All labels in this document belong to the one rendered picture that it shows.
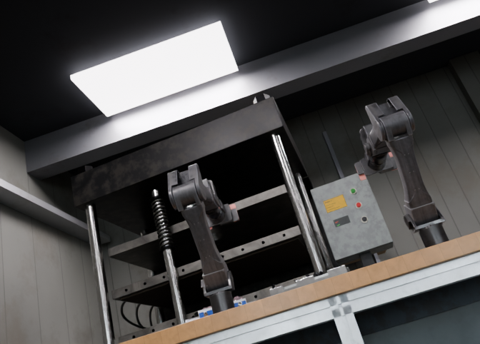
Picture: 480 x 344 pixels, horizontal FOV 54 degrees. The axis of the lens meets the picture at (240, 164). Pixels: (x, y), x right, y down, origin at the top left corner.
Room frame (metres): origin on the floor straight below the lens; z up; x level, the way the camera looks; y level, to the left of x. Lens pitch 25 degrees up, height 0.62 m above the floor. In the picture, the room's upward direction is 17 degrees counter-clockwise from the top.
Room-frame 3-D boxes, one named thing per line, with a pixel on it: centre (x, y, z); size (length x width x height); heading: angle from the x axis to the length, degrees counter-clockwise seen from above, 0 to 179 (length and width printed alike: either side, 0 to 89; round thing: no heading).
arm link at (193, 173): (1.35, 0.16, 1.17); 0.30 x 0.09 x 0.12; 175
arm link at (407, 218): (1.30, -0.44, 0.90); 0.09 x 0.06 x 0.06; 85
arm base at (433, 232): (1.29, -0.44, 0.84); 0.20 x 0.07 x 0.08; 85
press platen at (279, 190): (2.85, 0.27, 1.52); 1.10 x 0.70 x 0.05; 80
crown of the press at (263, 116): (2.79, 0.28, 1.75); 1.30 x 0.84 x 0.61; 80
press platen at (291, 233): (2.84, 0.27, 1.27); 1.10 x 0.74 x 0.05; 80
